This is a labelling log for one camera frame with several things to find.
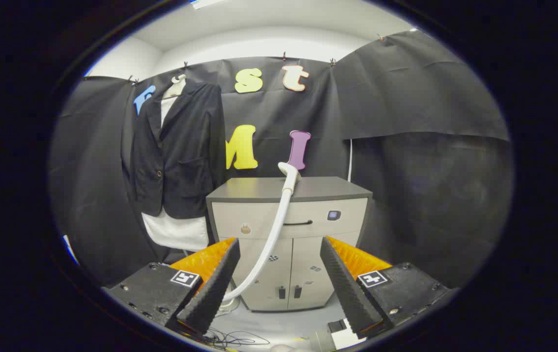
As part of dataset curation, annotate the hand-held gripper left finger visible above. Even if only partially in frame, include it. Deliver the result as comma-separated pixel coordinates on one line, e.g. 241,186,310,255
105,237,241,335

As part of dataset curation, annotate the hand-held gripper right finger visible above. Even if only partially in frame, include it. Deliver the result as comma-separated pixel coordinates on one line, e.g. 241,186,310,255
320,236,459,338

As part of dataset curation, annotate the white shirt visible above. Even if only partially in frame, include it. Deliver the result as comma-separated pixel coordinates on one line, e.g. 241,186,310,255
141,95,210,252

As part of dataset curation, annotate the white garment steamer hose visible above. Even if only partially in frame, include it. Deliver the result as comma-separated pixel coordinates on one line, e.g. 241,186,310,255
220,188,293,301

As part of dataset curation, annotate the white garment steamer head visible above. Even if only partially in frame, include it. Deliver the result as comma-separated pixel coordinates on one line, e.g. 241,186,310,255
278,161,303,196

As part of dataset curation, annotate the black suit jacket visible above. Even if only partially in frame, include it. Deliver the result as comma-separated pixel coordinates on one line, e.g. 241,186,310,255
129,81,226,220

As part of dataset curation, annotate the cream clothes hanger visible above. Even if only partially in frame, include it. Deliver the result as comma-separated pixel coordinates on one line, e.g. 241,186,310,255
162,74,187,100

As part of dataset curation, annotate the grey cabinet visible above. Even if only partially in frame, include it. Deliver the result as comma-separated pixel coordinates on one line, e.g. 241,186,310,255
206,177,373,312

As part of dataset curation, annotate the black backdrop cloth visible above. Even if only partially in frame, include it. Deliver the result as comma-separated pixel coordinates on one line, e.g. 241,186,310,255
49,29,514,289

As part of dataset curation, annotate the black cable tangle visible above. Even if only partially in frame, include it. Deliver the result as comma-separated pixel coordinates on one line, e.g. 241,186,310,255
201,327,271,351

